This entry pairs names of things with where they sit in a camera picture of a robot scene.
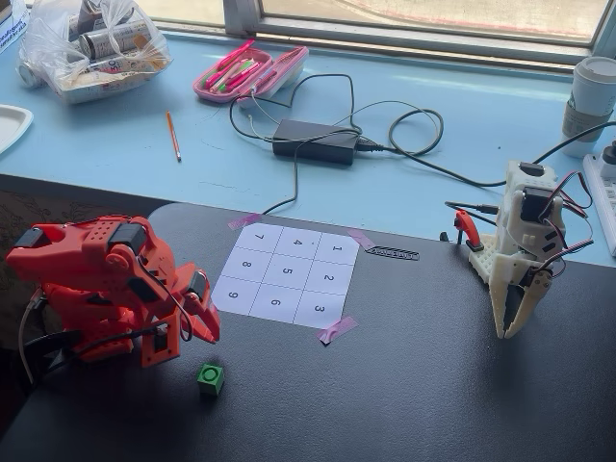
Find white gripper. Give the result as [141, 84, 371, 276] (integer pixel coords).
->
[490, 254, 552, 339]

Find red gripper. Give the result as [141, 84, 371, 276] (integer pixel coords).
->
[158, 263, 222, 345]

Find green cube with ring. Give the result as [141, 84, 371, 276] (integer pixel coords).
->
[195, 363, 225, 398]

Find white numbered grid paper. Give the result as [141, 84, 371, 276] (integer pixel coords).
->
[211, 222, 361, 325]

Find red table clamp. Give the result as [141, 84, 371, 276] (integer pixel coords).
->
[440, 209, 485, 254]

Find purple tape strip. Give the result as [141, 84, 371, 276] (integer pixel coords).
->
[316, 316, 360, 345]
[346, 228, 375, 249]
[226, 213, 264, 231]

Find black striped sticker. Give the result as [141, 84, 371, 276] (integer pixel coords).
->
[364, 244, 421, 263]

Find white power strip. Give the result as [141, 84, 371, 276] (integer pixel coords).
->
[581, 139, 616, 259]

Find orange pencil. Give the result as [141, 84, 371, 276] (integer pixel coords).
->
[166, 110, 183, 163]

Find black power adapter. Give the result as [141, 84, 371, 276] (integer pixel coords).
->
[271, 118, 361, 167]

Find white coffee cup with sleeve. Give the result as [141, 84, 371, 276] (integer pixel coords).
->
[560, 56, 616, 160]

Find pink pencil case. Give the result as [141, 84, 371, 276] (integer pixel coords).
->
[192, 39, 310, 107]

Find pink pen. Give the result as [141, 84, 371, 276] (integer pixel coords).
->
[218, 39, 256, 69]

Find white paper plate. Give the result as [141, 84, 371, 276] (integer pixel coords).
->
[0, 104, 35, 156]

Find silver drink can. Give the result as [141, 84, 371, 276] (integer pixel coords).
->
[79, 21, 150, 62]

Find clear plastic bag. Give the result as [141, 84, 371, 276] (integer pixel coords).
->
[17, 0, 173, 105]

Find printed white box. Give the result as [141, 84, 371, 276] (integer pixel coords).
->
[0, 0, 31, 55]

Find wrist camera in red mount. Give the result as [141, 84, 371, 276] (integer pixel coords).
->
[141, 320, 182, 370]

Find black usb cable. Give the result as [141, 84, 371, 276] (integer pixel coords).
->
[444, 200, 501, 216]

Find black camera cable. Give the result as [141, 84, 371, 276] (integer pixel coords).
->
[23, 322, 163, 357]

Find red black servo wires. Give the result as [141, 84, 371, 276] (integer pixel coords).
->
[536, 170, 596, 283]

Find black mains cable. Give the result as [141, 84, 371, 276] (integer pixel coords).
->
[355, 101, 616, 188]

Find grey cable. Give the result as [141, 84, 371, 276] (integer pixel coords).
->
[17, 287, 48, 386]

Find thin white cable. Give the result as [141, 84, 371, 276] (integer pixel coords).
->
[239, 90, 278, 144]

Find black looped adapter cable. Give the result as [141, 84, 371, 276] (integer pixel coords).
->
[229, 73, 363, 217]

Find window frame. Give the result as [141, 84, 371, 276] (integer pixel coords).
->
[143, 0, 616, 74]

